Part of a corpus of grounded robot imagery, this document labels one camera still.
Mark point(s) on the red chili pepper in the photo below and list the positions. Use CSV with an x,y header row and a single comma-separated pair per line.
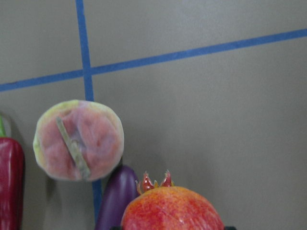
x,y
11,182

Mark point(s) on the pink yellow peach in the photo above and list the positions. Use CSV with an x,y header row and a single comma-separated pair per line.
x,y
95,128

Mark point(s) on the purple eggplant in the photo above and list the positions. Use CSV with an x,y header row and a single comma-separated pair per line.
x,y
120,190

